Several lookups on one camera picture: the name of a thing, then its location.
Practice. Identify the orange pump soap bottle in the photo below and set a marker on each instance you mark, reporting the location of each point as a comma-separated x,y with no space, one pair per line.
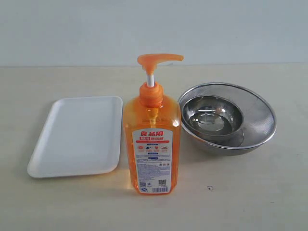
152,126

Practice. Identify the white rectangular foam tray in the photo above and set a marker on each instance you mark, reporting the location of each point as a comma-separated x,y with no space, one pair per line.
81,136

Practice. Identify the steel mesh colander bowl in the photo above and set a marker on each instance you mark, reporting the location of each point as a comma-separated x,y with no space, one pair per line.
258,127

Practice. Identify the small stainless steel bowl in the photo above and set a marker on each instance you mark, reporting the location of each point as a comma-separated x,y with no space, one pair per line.
212,118

